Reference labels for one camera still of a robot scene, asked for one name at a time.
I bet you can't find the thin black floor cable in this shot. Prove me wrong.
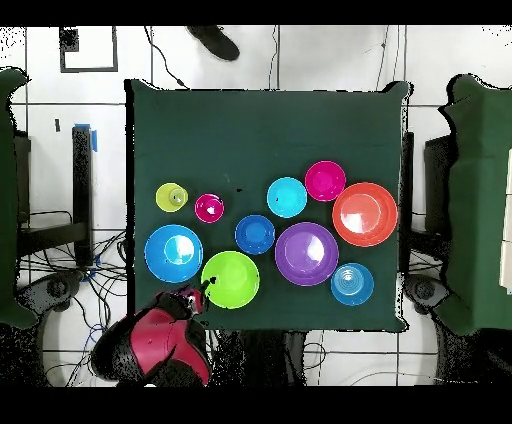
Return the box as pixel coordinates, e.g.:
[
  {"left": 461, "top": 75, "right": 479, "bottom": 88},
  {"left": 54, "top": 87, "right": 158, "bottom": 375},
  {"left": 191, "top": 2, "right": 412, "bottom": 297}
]
[
  {"left": 266, "top": 25, "right": 281, "bottom": 90},
  {"left": 374, "top": 25, "right": 391, "bottom": 92}
]

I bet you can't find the pink cup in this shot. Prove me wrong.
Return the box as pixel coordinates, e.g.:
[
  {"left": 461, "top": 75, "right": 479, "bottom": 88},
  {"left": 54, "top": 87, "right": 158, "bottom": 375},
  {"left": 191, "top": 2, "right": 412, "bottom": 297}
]
[{"left": 194, "top": 192, "right": 226, "bottom": 224}]

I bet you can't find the purple bowl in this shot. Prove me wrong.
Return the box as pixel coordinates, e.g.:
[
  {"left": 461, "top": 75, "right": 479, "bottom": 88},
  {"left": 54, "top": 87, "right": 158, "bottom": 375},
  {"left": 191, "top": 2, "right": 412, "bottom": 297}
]
[{"left": 274, "top": 221, "right": 341, "bottom": 288}]

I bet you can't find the translucent blue bowl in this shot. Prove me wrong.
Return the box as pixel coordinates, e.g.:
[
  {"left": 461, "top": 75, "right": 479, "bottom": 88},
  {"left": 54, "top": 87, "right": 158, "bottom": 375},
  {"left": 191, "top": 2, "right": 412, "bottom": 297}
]
[{"left": 330, "top": 262, "right": 376, "bottom": 308}]

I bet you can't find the small dark blue bowl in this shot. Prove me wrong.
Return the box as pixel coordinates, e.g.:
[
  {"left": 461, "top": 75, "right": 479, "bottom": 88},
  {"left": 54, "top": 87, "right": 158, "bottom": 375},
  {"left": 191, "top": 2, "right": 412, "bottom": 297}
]
[{"left": 234, "top": 214, "right": 277, "bottom": 256}]

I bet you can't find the white sheet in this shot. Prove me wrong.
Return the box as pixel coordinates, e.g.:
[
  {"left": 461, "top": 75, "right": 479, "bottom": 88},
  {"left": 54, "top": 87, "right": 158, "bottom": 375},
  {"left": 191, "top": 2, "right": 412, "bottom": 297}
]
[{"left": 498, "top": 147, "right": 512, "bottom": 296}]

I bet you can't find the large blue bowl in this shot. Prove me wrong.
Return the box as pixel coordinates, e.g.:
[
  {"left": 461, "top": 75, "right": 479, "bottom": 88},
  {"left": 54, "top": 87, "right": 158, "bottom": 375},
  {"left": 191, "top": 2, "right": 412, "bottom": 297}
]
[{"left": 143, "top": 223, "right": 205, "bottom": 285}]

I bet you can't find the yellow cup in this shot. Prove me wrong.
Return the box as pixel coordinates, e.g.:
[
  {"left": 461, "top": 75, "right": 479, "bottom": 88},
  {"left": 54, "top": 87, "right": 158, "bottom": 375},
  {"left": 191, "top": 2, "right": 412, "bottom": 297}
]
[{"left": 154, "top": 182, "right": 190, "bottom": 214}]

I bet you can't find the pink bowl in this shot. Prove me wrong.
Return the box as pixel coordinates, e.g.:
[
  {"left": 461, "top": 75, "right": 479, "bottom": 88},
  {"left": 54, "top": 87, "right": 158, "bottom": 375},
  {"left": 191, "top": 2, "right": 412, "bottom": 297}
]
[{"left": 304, "top": 160, "right": 348, "bottom": 203}]

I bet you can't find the blue tape strip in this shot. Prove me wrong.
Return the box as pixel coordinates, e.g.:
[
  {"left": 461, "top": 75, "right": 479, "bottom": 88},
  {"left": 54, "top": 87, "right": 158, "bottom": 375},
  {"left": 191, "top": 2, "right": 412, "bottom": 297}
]
[{"left": 73, "top": 122, "right": 99, "bottom": 154}]

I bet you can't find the black square floor frame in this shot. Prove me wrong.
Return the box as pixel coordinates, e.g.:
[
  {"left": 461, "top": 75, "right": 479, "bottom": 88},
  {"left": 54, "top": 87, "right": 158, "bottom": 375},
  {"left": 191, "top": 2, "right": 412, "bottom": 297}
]
[{"left": 58, "top": 25, "right": 120, "bottom": 74}]

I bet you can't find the black equipment box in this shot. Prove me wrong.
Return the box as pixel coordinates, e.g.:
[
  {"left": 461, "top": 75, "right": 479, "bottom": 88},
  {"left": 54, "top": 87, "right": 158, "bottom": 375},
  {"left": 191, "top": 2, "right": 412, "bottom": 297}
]
[
  {"left": 13, "top": 133, "right": 32, "bottom": 225},
  {"left": 423, "top": 134, "right": 457, "bottom": 237}
]

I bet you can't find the dark green table cloth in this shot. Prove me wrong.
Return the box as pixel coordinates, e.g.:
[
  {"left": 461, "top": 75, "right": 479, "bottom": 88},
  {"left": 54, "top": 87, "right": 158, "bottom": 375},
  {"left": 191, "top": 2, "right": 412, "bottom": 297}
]
[{"left": 125, "top": 78, "right": 413, "bottom": 334}]

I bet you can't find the black metal frame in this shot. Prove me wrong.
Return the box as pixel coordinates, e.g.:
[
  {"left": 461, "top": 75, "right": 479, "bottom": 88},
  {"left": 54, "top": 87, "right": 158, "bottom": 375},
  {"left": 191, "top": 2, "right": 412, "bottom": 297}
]
[
  {"left": 398, "top": 130, "right": 416, "bottom": 275},
  {"left": 15, "top": 125, "right": 95, "bottom": 268}
]

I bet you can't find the black floor cable with plug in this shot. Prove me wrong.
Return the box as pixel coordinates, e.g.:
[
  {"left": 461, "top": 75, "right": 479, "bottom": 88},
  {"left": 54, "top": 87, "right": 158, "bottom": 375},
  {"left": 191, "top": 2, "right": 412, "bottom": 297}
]
[{"left": 142, "top": 25, "right": 190, "bottom": 90}]

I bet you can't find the tangle of floor cables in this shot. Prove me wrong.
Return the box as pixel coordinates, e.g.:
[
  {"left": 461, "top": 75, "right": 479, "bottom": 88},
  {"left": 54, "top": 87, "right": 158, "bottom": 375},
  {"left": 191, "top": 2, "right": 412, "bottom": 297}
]
[{"left": 17, "top": 229, "right": 129, "bottom": 387}]

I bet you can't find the orange bowl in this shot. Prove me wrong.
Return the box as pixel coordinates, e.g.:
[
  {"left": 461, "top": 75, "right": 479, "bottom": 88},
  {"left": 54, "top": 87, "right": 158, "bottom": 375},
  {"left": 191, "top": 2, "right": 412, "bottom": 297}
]
[{"left": 331, "top": 182, "right": 400, "bottom": 248}]

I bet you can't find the person's shoe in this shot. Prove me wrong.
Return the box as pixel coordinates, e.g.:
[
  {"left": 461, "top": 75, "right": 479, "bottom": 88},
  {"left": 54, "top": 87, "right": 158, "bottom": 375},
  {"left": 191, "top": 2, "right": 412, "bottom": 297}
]
[{"left": 185, "top": 25, "right": 242, "bottom": 62}]

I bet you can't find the green bowl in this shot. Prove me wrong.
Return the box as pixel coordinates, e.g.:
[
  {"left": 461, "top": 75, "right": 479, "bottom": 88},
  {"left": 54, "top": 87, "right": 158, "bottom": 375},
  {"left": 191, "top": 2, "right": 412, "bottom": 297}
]
[{"left": 200, "top": 250, "right": 261, "bottom": 310}]

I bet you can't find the green-covered side table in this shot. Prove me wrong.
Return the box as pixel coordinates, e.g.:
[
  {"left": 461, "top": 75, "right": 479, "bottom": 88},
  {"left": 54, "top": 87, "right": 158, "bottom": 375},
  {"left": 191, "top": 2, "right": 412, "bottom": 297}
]
[
  {"left": 0, "top": 67, "right": 39, "bottom": 329},
  {"left": 433, "top": 73, "right": 512, "bottom": 337}
]

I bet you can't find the grey round floor base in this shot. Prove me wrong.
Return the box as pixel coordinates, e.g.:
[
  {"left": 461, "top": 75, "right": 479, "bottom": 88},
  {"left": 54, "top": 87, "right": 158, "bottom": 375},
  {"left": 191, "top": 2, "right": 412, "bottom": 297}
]
[
  {"left": 403, "top": 273, "right": 451, "bottom": 315},
  {"left": 17, "top": 271, "right": 85, "bottom": 317}
]

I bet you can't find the small cyan bowl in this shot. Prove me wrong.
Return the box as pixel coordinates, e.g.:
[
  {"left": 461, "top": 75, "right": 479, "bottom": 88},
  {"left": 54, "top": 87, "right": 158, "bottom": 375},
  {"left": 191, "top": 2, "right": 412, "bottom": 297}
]
[{"left": 266, "top": 176, "right": 309, "bottom": 220}]

